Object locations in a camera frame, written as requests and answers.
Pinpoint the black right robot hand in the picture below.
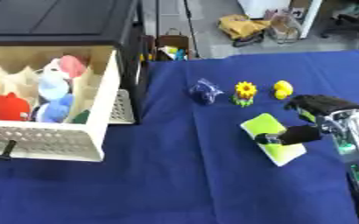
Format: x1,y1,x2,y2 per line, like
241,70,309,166
253,94,359,146

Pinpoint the pale compartment drawer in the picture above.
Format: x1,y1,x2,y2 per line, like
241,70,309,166
0,45,137,163

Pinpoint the yellow rubber duck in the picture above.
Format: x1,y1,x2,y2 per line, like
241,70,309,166
271,80,295,101

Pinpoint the green and white sponge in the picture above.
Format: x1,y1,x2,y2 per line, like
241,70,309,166
239,113,308,167

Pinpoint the sunflower toy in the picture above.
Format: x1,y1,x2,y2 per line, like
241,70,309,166
229,80,259,109

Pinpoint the black office chair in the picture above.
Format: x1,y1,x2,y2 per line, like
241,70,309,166
319,0,359,51

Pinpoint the white cabinet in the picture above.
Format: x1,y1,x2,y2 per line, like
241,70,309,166
236,0,324,39

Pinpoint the yellow bag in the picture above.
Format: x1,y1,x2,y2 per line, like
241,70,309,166
216,14,271,48

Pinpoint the black tripod leg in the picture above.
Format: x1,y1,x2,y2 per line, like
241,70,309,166
180,0,203,60

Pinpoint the brown bag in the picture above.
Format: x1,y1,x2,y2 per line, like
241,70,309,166
153,27,192,62

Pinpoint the dark green toy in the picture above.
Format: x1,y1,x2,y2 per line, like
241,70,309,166
70,109,93,125

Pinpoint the pink and white soft toy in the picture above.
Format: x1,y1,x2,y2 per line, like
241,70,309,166
41,54,89,81

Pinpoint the blue and white soft toy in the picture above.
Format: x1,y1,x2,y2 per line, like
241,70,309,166
32,69,75,123

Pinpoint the black cabinet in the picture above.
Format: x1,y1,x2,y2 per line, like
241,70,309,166
0,0,151,125

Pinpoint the red soft toy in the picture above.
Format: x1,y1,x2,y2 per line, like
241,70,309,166
0,92,32,122

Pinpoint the black drawer handle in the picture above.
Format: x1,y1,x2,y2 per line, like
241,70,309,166
0,139,19,161

